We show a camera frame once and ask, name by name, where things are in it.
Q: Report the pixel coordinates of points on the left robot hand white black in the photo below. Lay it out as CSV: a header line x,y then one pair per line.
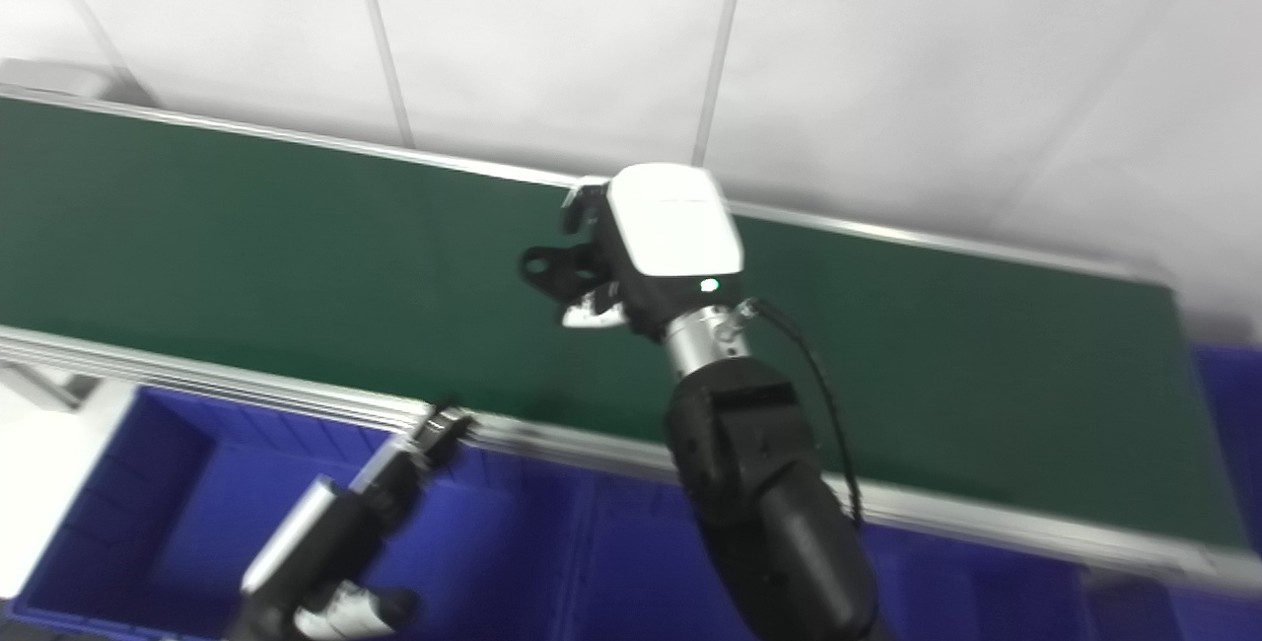
x,y
325,542

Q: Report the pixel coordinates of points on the blue plastic bin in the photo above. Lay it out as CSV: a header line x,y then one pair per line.
x,y
1227,404
197,523
631,562
1124,606

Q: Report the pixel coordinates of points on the black flanged machine part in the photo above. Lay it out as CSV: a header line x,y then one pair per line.
x,y
557,271

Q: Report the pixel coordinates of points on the grey conveyor end cap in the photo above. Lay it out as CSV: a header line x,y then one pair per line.
x,y
54,79

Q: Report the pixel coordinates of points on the green conveyor belt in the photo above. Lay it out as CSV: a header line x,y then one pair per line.
x,y
296,266

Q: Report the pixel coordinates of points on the aluminium conveyor leg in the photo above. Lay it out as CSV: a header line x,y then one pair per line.
x,y
44,387

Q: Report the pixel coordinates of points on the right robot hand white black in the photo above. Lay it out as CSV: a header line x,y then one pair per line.
x,y
670,237

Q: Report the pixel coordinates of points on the aluminium conveyor side rail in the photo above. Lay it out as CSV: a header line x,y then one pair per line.
x,y
197,380
868,227

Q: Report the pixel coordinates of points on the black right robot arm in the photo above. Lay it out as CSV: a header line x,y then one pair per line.
x,y
759,493

